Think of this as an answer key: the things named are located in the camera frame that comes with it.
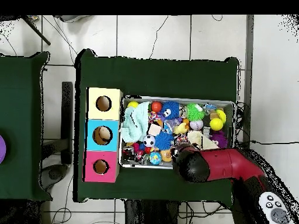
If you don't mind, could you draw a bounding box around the shallow clear mesh bin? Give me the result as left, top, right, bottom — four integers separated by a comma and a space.
119, 95, 237, 173

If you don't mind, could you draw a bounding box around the wooden box with three holes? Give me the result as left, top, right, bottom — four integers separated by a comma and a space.
84, 86, 124, 184

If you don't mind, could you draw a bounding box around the mint green cloth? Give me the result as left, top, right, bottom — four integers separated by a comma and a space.
120, 101, 151, 144

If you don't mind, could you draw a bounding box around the small soccer ball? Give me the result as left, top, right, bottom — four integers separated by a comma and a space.
143, 135, 156, 148

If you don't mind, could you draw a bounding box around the orange ball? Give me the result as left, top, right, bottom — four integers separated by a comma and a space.
151, 101, 163, 113

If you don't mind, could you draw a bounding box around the blue spiky rubber ball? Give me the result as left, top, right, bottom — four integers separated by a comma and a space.
154, 131, 175, 151

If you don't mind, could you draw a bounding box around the globe print ball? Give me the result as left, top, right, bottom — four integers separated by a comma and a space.
149, 151, 163, 166

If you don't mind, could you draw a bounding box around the green fuzzy toy with eyes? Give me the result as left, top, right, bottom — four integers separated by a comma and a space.
185, 103, 206, 122

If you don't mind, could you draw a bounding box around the dark green table cloth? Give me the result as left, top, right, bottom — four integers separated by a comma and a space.
74, 48, 240, 206
0, 51, 51, 202

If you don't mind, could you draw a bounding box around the cream knitted cloth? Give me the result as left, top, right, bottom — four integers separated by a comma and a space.
186, 130, 220, 151

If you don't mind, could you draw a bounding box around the purple spiky toy with eyes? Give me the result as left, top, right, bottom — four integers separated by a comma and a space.
210, 130, 229, 149

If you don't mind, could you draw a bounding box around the purple round object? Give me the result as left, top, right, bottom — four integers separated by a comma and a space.
0, 135, 6, 164

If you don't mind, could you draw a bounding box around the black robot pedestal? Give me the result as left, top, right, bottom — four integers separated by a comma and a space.
123, 199, 183, 224

